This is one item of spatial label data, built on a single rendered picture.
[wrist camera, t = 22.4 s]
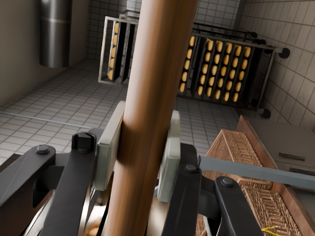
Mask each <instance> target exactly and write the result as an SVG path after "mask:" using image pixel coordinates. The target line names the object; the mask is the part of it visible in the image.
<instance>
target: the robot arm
mask: <svg viewBox="0 0 315 236"><path fill-rule="evenodd" d="M125 105H126V102H125V101H121V102H119V103H118V105H117V107H116V109H115V111H114V113H113V115H112V117H111V119H110V121H109V122H108V124H107V126H106V128H105V129H100V128H94V127H93V128H91V129H89V130H88V131H87V132H78V133H75V134H73V135H72V145H71V151H70V152H68V153H56V149H55V148H54V147H53V146H50V145H46V144H43V145H42V144H41V145H36V146H33V147H32V148H30V149H29V150H28V151H27V152H25V153H24V154H23V155H22V156H20V157H19V158H18V159H17V160H16V161H14V162H13V163H12V164H11V165H9V166H8V167H7V168H6V169H4V170H3V171H2V172H1V173H0V236H19V235H20V234H21V233H22V232H23V230H24V229H25V228H26V227H27V225H28V224H29V223H30V222H31V220H32V219H33V218H34V217H35V215H36V214H37V213H38V212H39V210H40V209H41V208H42V207H43V205H44V204H45V203H46V202H47V200H48V199H49V198H50V197H51V196H52V194H53V192H54V190H55V194H54V196H53V199H52V202H51V204H50V207H49V210H48V212H47V215H46V218H45V221H44V223H43V226H42V228H41V231H40V233H39V236H83V231H84V226H85V221H86V216H87V211H88V206H89V201H90V194H91V189H92V182H93V188H94V189H95V190H100V191H104V190H106V188H107V185H108V183H109V180H110V177H111V174H112V171H113V168H114V165H115V162H116V160H117V155H118V148H119V142H120V134H121V129H122V122H123V117H124V111H125ZM157 199H159V201H162V202H168V201H170V203H169V207H168V210H167V214H166V218H165V222H164V226H163V230H162V234H161V236H195V234H196V225H197V216H198V214H200V215H203V216H204V223H205V227H206V230H207V234H208V236H264V234H263V232H262V230H261V228H260V226H259V224H258V222H257V220H256V218H255V216H254V214H253V212H252V210H251V208H250V206H249V204H248V202H247V200H246V198H245V195H244V193H243V191H242V189H241V187H240V185H239V184H238V183H237V182H236V181H235V180H234V179H232V178H230V177H226V176H218V177H217V178H216V179H215V181H214V180H211V179H209V178H207V177H205V176H203V175H202V170H201V169H200V168H199V167H198V160H197V152H196V148H195V147H194V146H193V145H191V144H186V143H181V142H180V113H179V111H174V110H173V113H172V118H171V122H170V126H169V129H168V134H167V138H166V143H165V148H164V152H163V156H162V161H161V168H160V177H159V186H158V194H157Z"/></svg>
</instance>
